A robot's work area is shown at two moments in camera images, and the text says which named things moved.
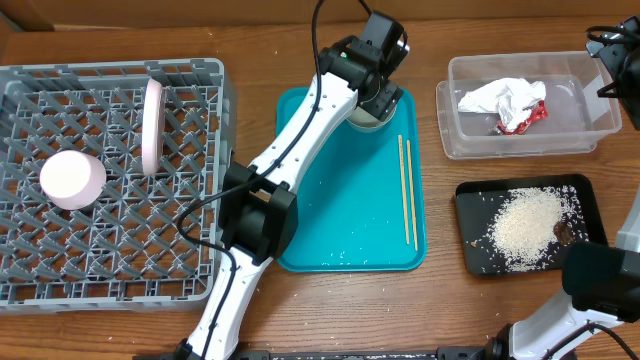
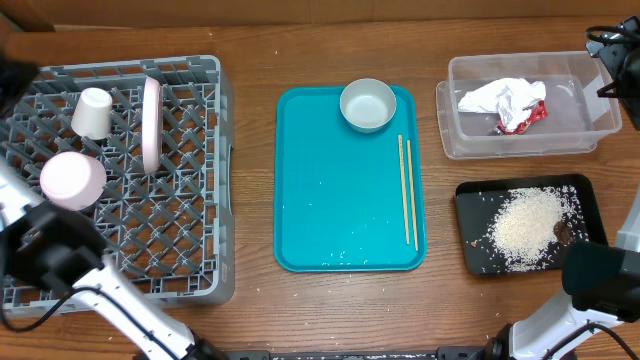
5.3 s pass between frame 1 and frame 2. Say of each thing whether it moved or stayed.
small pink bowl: stayed
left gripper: moved
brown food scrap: stayed
